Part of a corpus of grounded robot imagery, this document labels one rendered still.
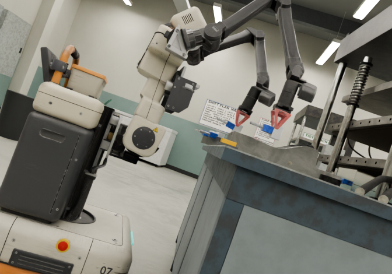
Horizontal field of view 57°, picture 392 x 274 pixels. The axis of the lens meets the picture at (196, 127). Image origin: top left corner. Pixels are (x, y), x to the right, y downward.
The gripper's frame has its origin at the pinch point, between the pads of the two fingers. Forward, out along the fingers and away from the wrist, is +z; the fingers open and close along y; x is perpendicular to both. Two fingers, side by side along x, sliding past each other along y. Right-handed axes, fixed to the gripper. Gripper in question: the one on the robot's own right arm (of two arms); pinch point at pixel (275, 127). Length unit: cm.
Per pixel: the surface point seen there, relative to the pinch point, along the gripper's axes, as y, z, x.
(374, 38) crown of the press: 82, -87, -54
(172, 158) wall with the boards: 756, 73, 67
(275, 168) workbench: -52, 16, 6
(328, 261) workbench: -50, 34, -16
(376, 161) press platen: 49, -9, -67
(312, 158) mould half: 10.4, 5.3, -21.7
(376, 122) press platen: 63, -32, -66
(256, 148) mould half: 10.3, 10.4, 2.1
